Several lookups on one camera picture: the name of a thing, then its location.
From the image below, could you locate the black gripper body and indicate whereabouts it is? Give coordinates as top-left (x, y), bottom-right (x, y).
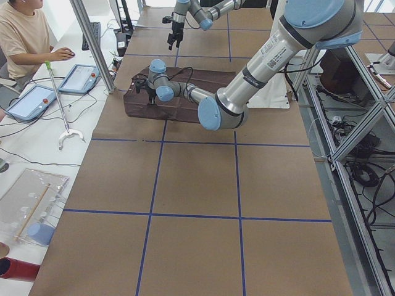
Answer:
top-left (167, 22), bottom-right (185, 43)
top-left (146, 86), bottom-right (157, 99)

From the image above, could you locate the dark brown t-shirt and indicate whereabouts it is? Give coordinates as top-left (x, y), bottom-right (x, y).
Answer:
top-left (123, 67), bottom-right (236, 123)

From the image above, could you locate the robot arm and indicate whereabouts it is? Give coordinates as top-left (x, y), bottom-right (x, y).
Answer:
top-left (146, 0), bottom-right (364, 130)
top-left (162, 0), bottom-right (244, 50)

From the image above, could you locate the black power adapter box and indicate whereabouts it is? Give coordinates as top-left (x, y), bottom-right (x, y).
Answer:
top-left (115, 32), bottom-right (128, 57)

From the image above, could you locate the far blue teach pendant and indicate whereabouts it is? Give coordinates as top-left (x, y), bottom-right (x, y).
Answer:
top-left (58, 64), bottom-right (100, 94)

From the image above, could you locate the blue teach pendant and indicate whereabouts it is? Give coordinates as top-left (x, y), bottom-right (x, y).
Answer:
top-left (58, 64), bottom-right (100, 94)
top-left (5, 84), bottom-right (56, 121)

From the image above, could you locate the black keyboard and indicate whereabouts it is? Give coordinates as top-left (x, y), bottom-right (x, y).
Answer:
top-left (81, 22), bottom-right (102, 51)

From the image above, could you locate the silver reacher grabber tool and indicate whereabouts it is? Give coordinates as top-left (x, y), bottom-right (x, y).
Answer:
top-left (44, 60), bottom-right (85, 150)

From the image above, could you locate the near blue teach pendant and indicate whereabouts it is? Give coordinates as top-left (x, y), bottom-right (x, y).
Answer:
top-left (5, 84), bottom-right (56, 121)

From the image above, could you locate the person in beige shirt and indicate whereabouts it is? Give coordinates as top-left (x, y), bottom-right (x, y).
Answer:
top-left (1, 0), bottom-right (73, 89)

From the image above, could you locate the clear plastic tray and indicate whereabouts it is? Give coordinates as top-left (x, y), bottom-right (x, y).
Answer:
top-left (1, 169), bottom-right (69, 246)

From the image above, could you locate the wooden stick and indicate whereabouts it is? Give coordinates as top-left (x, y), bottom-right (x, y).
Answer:
top-left (14, 183), bottom-right (51, 241)

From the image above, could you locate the blue plastic cup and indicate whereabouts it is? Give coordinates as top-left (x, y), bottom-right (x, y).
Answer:
top-left (27, 222), bottom-right (56, 245)

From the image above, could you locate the red cylinder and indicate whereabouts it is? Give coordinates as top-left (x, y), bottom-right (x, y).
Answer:
top-left (1, 257), bottom-right (40, 282)

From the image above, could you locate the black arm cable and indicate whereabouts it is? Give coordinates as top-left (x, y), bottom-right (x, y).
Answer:
top-left (168, 67), bottom-right (195, 90)

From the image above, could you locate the aluminium frame post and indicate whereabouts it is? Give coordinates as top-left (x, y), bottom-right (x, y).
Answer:
top-left (70, 0), bottom-right (115, 94)

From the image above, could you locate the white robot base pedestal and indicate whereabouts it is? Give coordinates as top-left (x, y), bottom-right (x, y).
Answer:
top-left (243, 0), bottom-right (312, 109)

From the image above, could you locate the aluminium truss frame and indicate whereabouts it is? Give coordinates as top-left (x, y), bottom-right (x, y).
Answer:
top-left (289, 36), bottom-right (394, 295)

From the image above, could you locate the bundle of floor cables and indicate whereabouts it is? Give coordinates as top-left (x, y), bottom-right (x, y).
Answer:
top-left (314, 83), bottom-right (395, 247)

